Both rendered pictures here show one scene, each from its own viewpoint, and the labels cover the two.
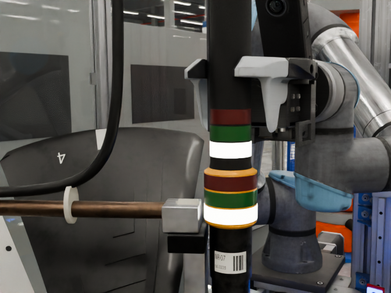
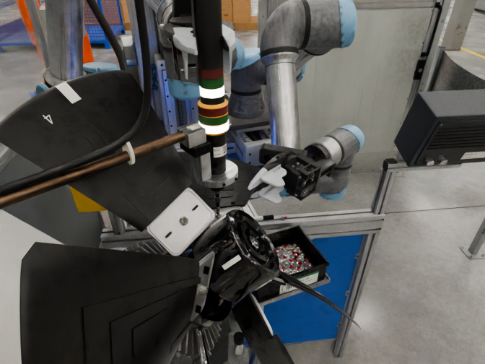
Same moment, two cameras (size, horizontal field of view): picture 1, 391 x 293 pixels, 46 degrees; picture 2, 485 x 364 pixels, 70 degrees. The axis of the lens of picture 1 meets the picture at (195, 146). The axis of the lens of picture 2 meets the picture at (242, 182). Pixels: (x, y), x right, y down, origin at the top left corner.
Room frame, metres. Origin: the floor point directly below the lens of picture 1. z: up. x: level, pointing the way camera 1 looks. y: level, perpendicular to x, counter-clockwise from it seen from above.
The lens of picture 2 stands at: (0.02, 0.29, 1.60)
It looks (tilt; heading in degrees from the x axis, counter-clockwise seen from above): 35 degrees down; 312
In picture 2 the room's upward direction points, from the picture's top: straight up
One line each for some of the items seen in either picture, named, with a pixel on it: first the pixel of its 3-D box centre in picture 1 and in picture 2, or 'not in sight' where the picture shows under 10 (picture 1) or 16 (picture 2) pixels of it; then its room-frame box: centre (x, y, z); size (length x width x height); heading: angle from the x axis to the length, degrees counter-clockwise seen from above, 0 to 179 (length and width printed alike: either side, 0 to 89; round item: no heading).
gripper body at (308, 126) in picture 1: (282, 99); (193, 41); (0.48, -0.09, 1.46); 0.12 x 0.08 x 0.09; 149
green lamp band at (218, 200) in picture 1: (230, 195); (213, 115); (0.37, -0.03, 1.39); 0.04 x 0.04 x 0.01
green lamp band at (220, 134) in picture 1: (230, 132); (211, 80); (0.37, -0.03, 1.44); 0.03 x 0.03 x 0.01
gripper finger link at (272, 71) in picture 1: (268, 95); (225, 53); (0.37, -0.06, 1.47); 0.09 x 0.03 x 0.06; 158
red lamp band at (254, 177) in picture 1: (230, 179); (213, 107); (0.37, -0.03, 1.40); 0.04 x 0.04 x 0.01
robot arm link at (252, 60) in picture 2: not in sight; (247, 68); (0.88, -0.68, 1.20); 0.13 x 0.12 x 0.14; 53
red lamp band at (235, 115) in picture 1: (230, 115); (211, 71); (0.37, -0.03, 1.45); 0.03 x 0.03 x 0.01
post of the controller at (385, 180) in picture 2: not in sight; (383, 187); (0.29, -0.66, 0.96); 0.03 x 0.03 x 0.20; 49
